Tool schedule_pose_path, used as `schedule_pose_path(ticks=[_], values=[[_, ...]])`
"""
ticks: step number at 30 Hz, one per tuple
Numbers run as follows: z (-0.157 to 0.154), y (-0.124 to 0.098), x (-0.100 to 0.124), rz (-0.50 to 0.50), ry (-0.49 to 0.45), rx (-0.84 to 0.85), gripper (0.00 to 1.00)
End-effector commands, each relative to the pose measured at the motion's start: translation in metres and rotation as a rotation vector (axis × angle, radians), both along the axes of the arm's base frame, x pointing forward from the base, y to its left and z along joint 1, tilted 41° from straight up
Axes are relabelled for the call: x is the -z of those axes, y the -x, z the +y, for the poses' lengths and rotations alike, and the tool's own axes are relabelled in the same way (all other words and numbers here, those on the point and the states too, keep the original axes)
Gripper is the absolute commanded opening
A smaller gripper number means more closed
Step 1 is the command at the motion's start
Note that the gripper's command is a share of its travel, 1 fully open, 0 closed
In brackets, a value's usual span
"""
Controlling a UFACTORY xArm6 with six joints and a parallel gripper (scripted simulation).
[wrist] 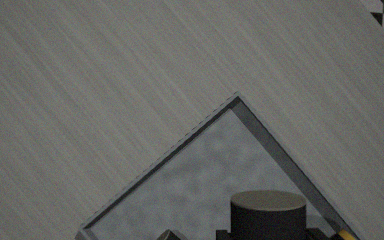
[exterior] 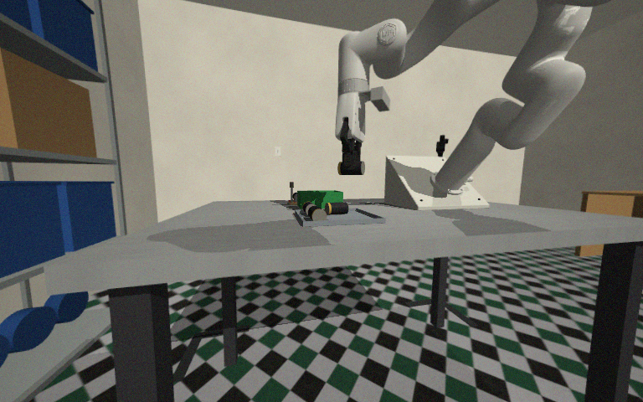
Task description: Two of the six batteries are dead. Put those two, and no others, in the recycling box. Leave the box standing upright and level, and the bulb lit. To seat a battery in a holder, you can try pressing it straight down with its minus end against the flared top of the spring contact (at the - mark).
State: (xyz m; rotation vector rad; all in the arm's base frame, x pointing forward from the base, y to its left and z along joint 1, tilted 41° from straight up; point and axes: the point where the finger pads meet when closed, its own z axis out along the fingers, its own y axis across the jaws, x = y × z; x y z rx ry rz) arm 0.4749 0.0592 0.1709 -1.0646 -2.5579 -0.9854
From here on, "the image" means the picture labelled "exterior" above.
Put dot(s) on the green open box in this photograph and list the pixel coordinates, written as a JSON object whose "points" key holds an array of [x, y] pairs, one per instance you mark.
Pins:
{"points": [[319, 198]]}

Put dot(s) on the tan flat circuit board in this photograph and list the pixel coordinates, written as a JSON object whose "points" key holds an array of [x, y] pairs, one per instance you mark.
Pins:
{"points": [[292, 202]]}

